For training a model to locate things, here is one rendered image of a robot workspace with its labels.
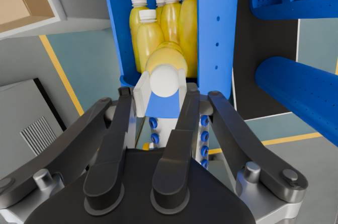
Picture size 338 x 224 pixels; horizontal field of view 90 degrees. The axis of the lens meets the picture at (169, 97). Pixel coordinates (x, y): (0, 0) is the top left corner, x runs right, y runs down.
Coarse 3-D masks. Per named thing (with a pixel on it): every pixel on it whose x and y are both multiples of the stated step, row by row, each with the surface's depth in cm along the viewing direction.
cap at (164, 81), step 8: (152, 72) 22; (160, 72) 21; (168, 72) 21; (176, 72) 22; (152, 80) 21; (160, 80) 21; (168, 80) 21; (176, 80) 21; (152, 88) 22; (160, 88) 22; (168, 88) 22; (176, 88) 22; (160, 96) 22; (168, 96) 22
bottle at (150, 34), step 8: (144, 24) 38; (152, 24) 38; (144, 32) 38; (152, 32) 38; (160, 32) 39; (136, 40) 41; (144, 40) 38; (152, 40) 38; (160, 40) 39; (144, 48) 39; (152, 48) 39; (144, 56) 40; (144, 64) 41
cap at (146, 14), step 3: (141, 12) 38; (144, 12) 37; (147, 12) 37; (150, 12) 37; (153, 12) 38; (141, 15) 38; (144, 15) 37; (147, 15) 37; (150, 15) 38; (153, 15) 38; (141, 18) 38; (144, 18) 38; (147, 18) 38; (150, 18) 38
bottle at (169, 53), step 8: (160, 48) 27; (168, 48) 26; (176, 48) 29; (152, 56) 25; (160, 56) 24; (168, 56) 24; (176, 56) 25; (184, 56) 29; (152, 64) 24; (160, 64) 23; (168, 64) 23; (176, 64) 24; (184, 64) 25
